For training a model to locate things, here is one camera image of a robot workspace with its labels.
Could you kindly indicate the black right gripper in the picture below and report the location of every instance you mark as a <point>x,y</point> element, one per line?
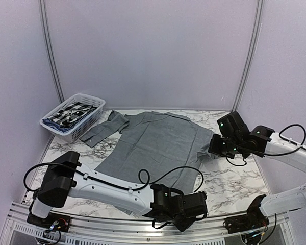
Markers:
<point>213,148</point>

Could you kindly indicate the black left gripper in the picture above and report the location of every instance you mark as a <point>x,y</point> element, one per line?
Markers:
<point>183,226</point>

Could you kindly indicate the grey long sleeve shirt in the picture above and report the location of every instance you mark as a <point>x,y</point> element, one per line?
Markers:
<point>170,146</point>

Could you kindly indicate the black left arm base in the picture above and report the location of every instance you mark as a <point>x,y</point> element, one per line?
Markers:
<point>52,222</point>

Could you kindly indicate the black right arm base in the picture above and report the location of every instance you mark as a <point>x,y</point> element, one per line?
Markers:
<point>253,219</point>

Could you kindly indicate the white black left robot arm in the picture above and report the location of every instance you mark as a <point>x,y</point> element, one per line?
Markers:
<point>67,177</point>

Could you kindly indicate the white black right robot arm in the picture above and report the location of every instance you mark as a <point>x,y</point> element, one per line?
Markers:
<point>281,160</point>

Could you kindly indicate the white plastic laundry basket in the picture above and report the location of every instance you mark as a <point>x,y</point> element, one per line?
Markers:
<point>81,126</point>

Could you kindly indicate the black white plaid shirt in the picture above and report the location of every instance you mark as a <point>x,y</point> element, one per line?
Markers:
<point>72,114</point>

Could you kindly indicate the blue patterned folded shirt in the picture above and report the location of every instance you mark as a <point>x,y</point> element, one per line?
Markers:
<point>56,126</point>

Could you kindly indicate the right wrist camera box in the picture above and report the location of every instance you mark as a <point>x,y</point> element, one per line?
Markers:
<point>230,123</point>

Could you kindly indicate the aluminium front rail frame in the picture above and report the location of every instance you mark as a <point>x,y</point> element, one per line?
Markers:
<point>94,230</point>

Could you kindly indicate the aluminium corner post right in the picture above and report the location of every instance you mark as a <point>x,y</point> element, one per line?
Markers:
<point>251,52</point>

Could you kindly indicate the aluminium corner post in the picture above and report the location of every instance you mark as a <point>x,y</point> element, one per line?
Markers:
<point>49,50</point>
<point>251,52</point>

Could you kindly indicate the aluminium corner post left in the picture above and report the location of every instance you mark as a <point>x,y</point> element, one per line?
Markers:
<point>49,50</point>

